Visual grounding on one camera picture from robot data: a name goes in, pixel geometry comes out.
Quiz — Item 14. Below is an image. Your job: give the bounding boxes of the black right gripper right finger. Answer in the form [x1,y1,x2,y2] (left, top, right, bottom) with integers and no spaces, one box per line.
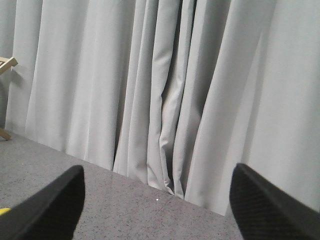
[229,163,320,240]

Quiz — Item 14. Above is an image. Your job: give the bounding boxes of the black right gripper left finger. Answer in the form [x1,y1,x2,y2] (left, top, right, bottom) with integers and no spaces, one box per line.
[0,165,85,240]

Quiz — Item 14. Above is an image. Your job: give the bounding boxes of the yellow lemon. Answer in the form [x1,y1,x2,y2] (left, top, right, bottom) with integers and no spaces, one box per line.
[0,207,11,216]

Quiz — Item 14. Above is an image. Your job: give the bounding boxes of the wooden folding stand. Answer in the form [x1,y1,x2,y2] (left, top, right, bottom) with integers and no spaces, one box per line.
[0,56,18,141]

